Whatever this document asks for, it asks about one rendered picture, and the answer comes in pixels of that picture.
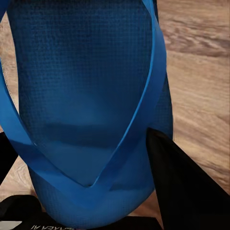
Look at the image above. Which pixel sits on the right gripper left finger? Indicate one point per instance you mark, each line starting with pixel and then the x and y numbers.
pixel 8 155

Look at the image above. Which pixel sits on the sandal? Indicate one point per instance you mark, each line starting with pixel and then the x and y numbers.
pixel 91 79

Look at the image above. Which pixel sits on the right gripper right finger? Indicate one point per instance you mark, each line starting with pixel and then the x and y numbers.
pixel 189 199

